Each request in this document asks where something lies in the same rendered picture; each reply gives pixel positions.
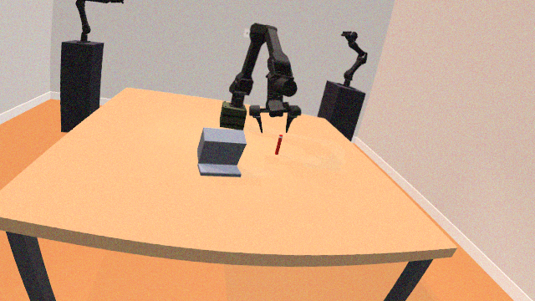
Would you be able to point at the red peg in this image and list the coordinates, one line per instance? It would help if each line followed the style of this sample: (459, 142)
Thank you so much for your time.
(278, 144)

